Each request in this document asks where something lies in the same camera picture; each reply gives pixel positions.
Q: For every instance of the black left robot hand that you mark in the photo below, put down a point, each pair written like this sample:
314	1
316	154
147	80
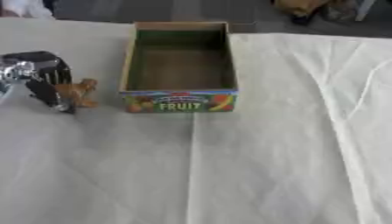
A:
48	75

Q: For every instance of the brown toy animal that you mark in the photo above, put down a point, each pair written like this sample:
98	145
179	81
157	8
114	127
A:
75	91

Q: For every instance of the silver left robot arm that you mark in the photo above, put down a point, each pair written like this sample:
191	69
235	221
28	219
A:
13	74

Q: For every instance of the tan cardboard box green inside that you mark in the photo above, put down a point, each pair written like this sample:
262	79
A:
178	70

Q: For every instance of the person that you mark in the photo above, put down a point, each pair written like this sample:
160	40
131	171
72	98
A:
25	8

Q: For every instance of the tan bag on floor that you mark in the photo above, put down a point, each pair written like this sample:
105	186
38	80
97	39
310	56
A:
316	8

